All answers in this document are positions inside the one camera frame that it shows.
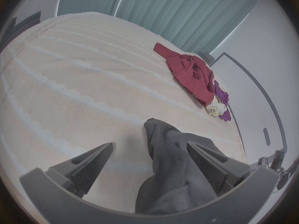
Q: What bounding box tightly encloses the bed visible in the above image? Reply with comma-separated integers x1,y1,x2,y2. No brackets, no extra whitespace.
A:
0,11,287,213

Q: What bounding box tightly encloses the black T-shirt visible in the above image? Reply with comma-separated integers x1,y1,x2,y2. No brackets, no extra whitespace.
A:
135,118,230,215

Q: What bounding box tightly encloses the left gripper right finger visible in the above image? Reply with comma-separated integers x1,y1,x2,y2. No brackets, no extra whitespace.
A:
186,141,250,196

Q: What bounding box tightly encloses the black chest of drawers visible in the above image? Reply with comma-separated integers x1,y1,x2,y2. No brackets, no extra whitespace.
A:
0,11,42,53

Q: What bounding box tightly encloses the white printed garment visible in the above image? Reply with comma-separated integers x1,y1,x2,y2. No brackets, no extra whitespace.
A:
206,96,226,118

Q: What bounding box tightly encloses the dark red garment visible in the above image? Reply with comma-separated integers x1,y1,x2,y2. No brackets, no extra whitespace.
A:
153,42,215,107

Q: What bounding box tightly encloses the purple garment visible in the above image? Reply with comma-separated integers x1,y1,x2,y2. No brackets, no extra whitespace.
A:
214,80,232,122

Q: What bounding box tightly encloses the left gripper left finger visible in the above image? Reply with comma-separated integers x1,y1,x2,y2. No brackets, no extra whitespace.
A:
48,142,114,198

